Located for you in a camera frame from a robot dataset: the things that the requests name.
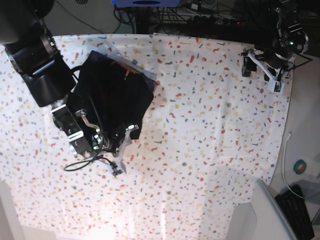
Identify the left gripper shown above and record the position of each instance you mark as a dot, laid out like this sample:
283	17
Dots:
275	62

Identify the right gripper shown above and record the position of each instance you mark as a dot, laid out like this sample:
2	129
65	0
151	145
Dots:
112	155

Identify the black t-shirt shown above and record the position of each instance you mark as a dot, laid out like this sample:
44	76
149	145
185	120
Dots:
109	96

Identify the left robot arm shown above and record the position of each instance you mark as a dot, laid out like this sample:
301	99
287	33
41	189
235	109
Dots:
288	30

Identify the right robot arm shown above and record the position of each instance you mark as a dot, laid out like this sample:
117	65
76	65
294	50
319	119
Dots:
32	51

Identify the terrazzo pattern tablecloth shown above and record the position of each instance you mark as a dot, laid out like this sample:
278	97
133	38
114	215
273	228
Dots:
207	136

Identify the blue device at top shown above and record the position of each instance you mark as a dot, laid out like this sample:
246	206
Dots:
145	3

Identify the black keyboard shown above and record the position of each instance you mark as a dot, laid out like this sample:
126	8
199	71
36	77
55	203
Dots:
295	211

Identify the grey laptop lid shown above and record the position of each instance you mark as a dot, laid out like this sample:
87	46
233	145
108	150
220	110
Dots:
271	223

